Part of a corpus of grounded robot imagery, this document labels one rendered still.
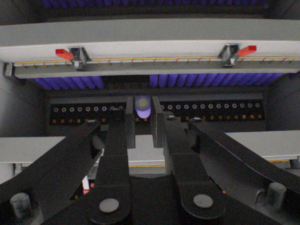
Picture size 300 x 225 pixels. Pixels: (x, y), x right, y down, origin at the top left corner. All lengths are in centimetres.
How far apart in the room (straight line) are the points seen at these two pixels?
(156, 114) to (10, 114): 37
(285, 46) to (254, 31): 7
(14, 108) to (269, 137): 50
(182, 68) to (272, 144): 21
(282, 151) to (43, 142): 43
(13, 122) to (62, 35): 22
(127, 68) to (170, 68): 8
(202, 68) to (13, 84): 38
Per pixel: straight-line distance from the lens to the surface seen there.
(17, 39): 41
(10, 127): 48
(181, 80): 44
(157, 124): 16
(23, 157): 41
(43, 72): 43
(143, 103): 21
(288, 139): 43
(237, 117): 53
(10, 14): 52
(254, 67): 43
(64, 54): 30
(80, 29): 37
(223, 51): 39
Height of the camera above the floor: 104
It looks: 5 degrees up
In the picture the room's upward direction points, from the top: 179 degrees clockwise
